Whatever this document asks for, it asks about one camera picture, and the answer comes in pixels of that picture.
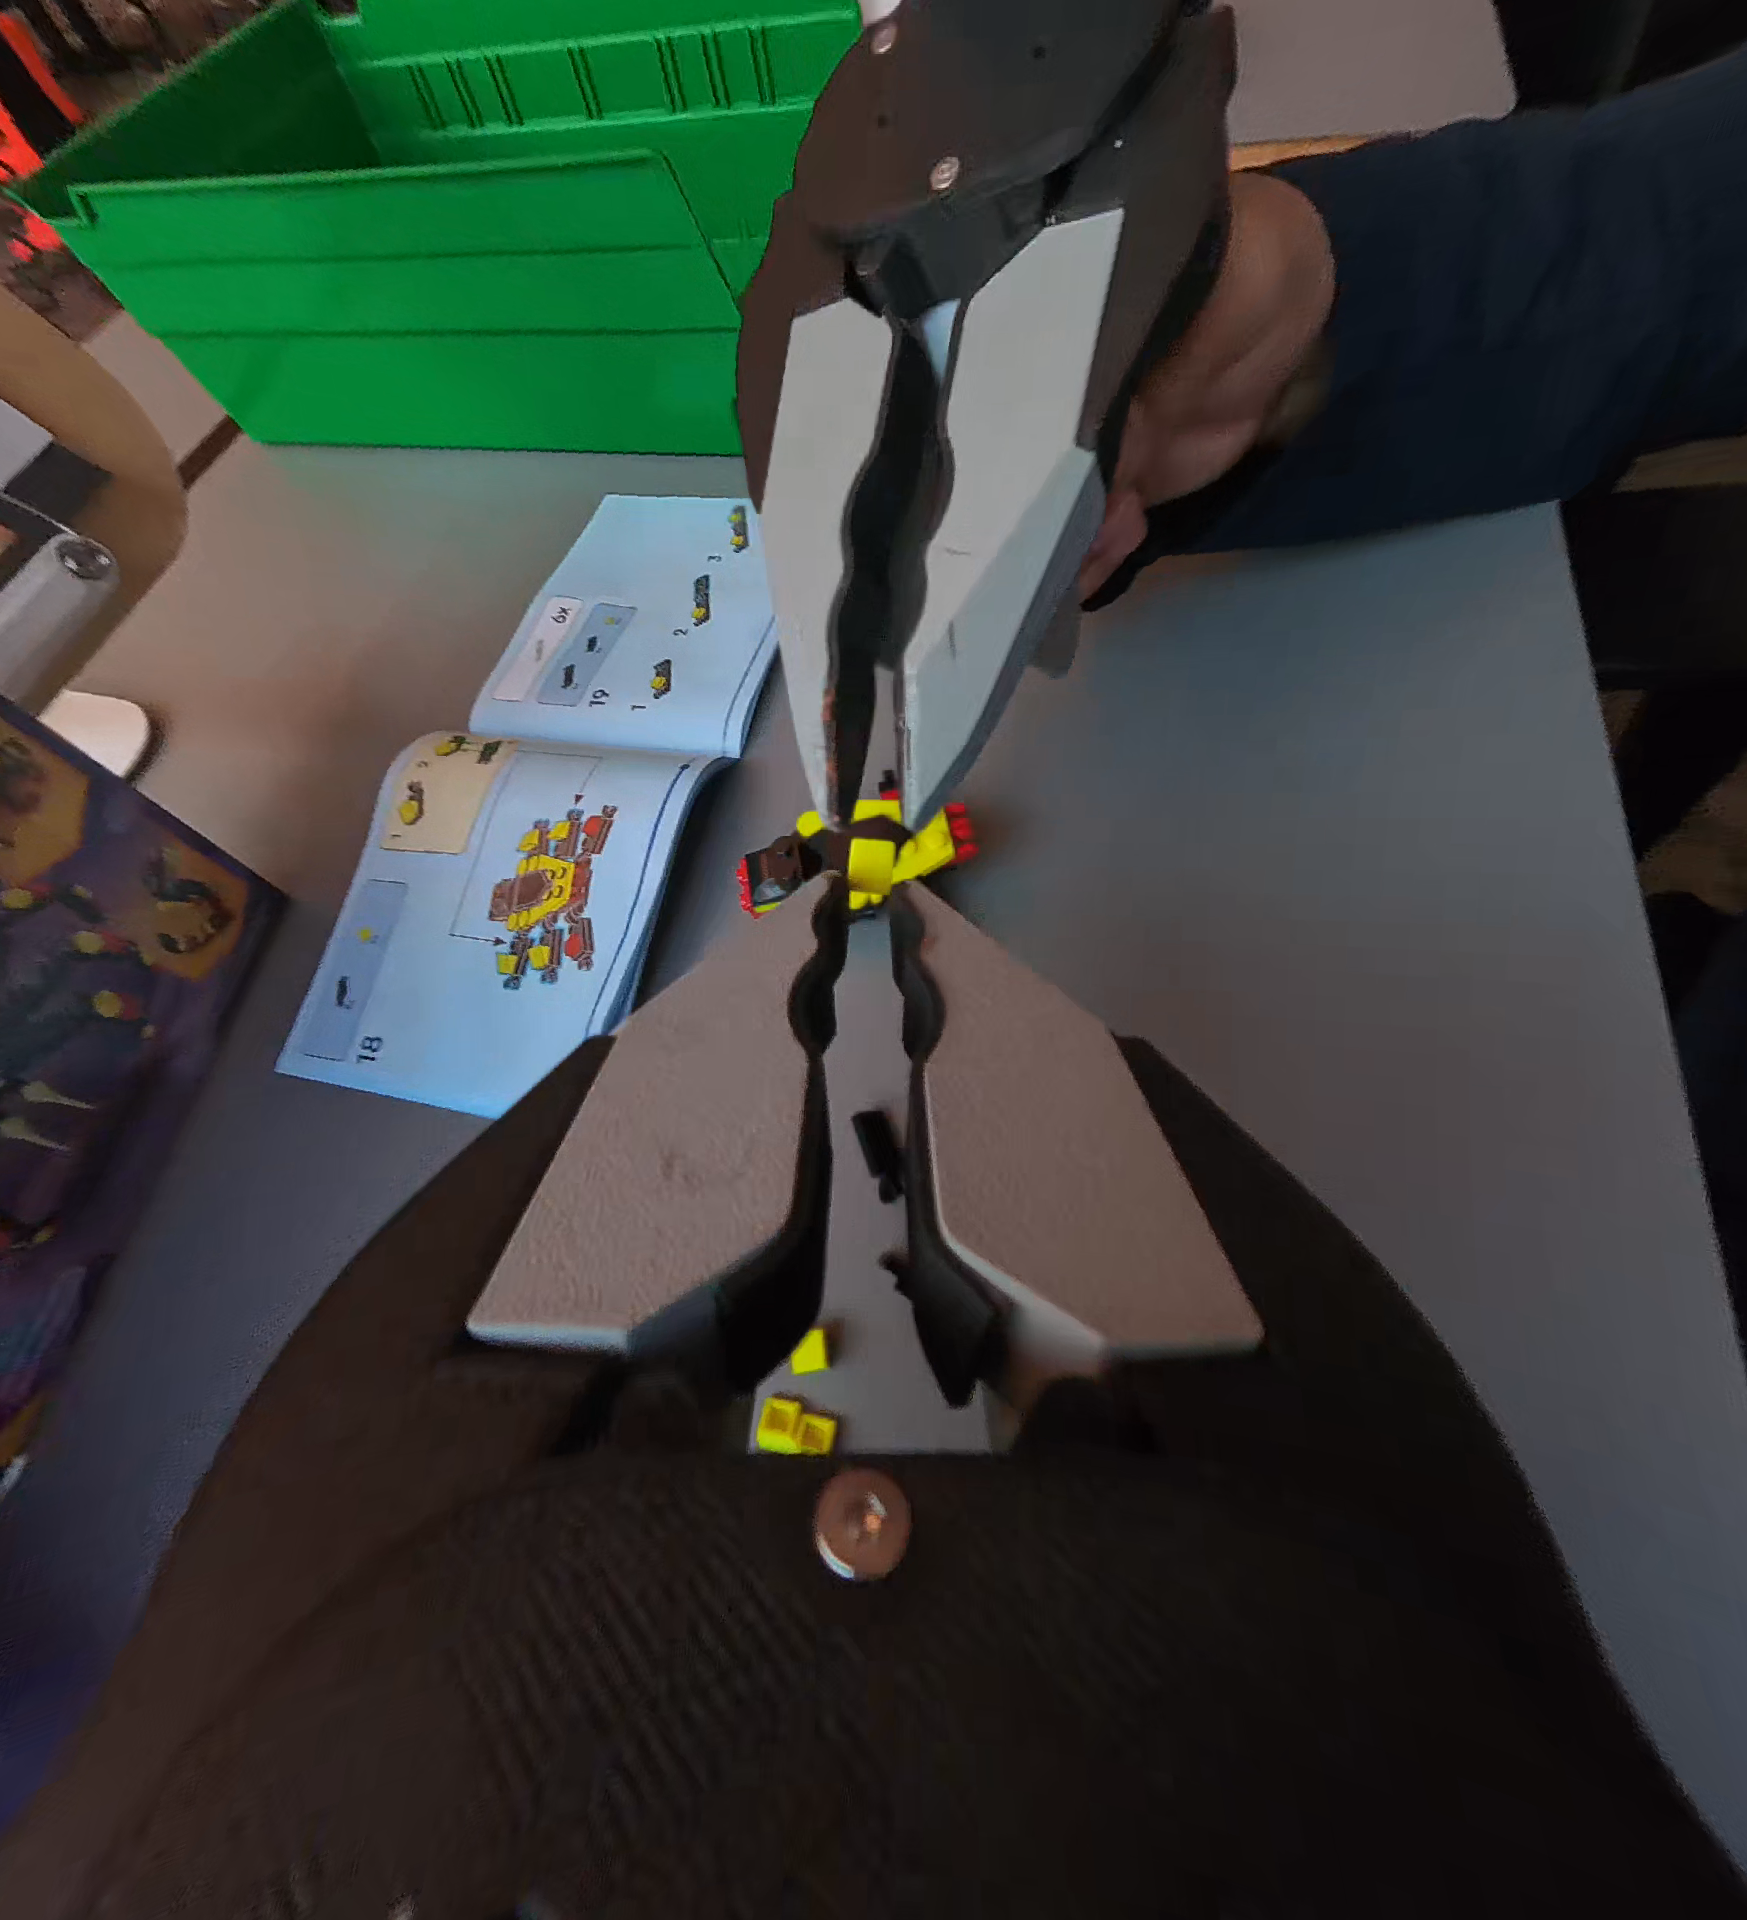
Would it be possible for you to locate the lego set box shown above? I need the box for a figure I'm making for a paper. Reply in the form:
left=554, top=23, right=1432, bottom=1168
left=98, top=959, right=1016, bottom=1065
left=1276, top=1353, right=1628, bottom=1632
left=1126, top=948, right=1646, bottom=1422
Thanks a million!
left=0, top=629, right=290, bottom=1488

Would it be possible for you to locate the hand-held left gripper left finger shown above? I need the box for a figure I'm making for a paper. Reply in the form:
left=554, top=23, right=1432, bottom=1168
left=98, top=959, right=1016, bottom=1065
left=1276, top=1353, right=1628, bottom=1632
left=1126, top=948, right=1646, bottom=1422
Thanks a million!
left=466, top=876, right=834, bottom=1392

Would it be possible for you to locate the curved wooden panel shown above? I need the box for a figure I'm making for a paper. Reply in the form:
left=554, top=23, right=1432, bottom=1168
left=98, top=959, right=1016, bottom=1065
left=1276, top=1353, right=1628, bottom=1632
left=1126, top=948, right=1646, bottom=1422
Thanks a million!
left=0, top=216, right=194, bottom=640

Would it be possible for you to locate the metal cylinder post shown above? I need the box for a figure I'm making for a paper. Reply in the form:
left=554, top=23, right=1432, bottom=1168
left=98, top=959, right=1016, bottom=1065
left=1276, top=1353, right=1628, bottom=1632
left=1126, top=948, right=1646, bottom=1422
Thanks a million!
left=0, top=532, right=120, bottom=708

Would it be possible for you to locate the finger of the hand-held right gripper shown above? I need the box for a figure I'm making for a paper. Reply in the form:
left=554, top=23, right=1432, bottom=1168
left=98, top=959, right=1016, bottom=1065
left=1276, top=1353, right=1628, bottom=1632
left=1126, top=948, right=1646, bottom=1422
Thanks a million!
left=892, top=203, right=1130, bottom=828
left=756, top=291, right=908, bottom=823

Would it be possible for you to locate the person's right forearm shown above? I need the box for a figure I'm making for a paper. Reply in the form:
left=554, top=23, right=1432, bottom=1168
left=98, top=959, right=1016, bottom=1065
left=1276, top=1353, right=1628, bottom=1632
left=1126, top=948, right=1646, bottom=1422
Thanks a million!
left=1204, top=14, right=1747, bottom=557

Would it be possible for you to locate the person's right hand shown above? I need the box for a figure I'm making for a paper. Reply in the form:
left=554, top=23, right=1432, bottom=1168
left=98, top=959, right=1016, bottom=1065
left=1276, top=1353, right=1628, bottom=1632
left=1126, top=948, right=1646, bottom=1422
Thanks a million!
left=1076, top=167, right=1344, bottom=605

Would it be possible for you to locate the yellow black lego model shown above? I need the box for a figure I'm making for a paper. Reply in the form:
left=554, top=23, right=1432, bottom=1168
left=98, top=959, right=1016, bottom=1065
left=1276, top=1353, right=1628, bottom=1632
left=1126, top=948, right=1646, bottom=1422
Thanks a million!
left=742, top=794, right=984, bottom=917

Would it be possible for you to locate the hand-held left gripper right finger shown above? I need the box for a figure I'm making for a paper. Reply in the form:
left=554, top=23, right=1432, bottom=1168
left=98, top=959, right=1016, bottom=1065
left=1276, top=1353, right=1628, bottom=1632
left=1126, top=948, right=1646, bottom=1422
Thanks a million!
left=888, top=881, right=1266, bottom=1407

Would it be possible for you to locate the lego instruction booklet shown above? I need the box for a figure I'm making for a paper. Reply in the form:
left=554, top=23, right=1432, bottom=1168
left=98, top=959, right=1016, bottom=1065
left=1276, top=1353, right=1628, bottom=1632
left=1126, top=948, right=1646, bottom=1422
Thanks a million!
left=274, top=493, right=786, bottom=1121

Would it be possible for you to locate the green plastic storage bin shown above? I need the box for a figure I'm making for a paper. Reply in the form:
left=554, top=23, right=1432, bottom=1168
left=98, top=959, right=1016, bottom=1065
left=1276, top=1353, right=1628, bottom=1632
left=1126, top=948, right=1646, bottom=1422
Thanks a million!
left=304, top=0, right=866, bottom=249
left=11, top=150, right=756, bottom=455

